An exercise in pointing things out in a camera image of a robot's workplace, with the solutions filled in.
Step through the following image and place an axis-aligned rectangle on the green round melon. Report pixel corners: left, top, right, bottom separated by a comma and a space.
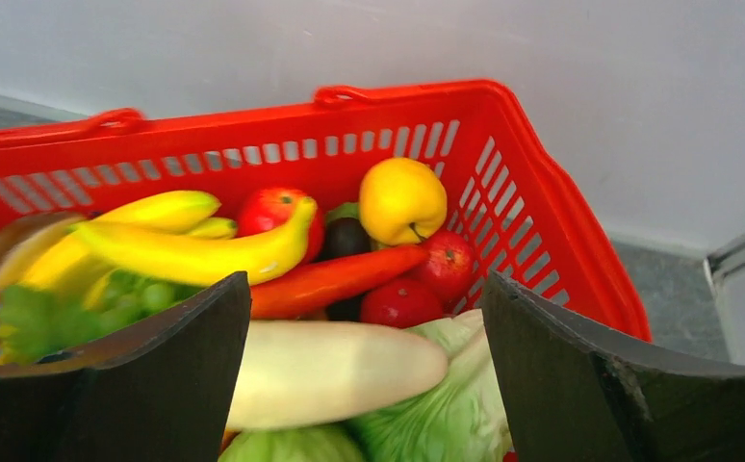
218, 424, 366, 462

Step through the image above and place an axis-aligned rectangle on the yellow banana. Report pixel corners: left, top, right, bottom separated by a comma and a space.
0, 190, 238, 294
71, 196, 318, 287

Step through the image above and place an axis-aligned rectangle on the red tomato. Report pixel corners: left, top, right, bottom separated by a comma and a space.
360, 277, 444, 328

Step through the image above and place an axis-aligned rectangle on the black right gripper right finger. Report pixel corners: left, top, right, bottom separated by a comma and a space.
481, 273, 745, 461

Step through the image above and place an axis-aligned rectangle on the green lettuce leaf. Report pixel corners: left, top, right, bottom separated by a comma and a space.
0, 285, 101, 364

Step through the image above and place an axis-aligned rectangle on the red apple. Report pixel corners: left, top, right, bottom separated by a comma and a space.
235, 187, 325, 265
407, 229, 475, 313

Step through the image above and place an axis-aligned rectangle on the pale green cabbage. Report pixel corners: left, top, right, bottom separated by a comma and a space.
346, 309, 513, 462

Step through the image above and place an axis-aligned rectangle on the white long squash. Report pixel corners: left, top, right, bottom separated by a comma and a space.
225, 321, 449, 430

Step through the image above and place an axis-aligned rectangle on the red chili pepper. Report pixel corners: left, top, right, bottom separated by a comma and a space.
250, 244, 429, 320

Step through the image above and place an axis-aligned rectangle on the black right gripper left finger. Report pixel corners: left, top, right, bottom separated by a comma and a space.
0, 271, 251, 461

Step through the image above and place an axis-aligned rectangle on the yellow lemon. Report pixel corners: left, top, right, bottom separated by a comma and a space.
358, 157, 448, 246

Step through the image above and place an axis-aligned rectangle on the green grape bunch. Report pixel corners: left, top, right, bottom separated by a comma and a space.
85, 269, 202, 334

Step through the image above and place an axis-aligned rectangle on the red plastic basket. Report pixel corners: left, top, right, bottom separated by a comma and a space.
0, 80, 651, 341

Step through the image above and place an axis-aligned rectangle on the brown kiwi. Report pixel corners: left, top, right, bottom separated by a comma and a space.
0, 212, 85, 279

